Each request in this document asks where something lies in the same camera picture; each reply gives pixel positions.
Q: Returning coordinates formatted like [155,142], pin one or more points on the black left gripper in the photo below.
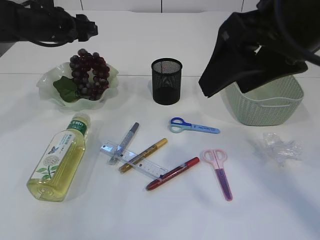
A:
[43,24]

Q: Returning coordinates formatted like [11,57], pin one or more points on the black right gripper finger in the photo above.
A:
[232,56]
[267,66]

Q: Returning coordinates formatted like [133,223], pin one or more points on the purple artificial grape bunch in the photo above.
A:
[89,78]

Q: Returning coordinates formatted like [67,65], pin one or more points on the clear plastic sheet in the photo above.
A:
[272,147]

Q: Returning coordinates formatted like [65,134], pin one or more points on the yellow tea bottle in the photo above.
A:
[53,175]

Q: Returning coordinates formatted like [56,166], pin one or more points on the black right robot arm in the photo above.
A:
[288,27]

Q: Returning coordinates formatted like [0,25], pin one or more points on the pale green woven basket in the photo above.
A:
[269,105]

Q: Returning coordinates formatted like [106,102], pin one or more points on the pale green wavy glass plate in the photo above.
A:
[47,90]

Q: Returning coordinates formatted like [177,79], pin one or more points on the black mesh pen holder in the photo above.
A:
[166,81]

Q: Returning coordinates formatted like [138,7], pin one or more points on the silver marker pen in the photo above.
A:
[123,145]

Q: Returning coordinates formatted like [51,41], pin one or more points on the clear plastic ruler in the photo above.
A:
[139,162]

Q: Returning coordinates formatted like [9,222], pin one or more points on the red marker pen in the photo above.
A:
[172,174]

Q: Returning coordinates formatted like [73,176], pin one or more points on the gold marker pen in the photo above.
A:
[135,160]

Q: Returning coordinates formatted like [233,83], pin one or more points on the blue scissors with cover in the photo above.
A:
[178,124]

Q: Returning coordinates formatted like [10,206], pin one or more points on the pink scissors with purple cover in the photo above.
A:
[216,158]

